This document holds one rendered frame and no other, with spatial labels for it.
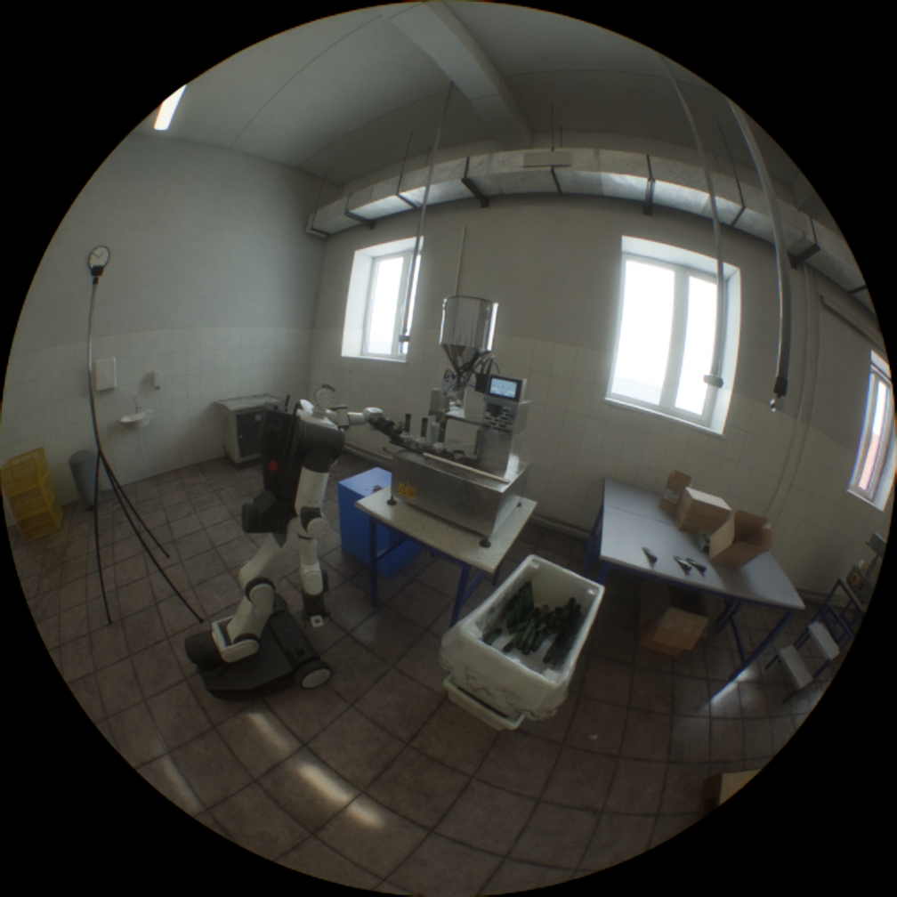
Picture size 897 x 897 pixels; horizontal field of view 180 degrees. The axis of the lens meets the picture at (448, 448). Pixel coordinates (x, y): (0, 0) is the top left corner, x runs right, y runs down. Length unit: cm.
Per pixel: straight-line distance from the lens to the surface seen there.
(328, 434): 87
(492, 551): 128
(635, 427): 272
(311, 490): 91
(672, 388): 316
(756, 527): 201
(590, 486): 283
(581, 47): 331
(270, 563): 126
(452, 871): 157
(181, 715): 188
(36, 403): 451
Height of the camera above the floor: 152
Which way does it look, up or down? 18 degrees down
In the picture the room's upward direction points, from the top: 8 degrees clockwise
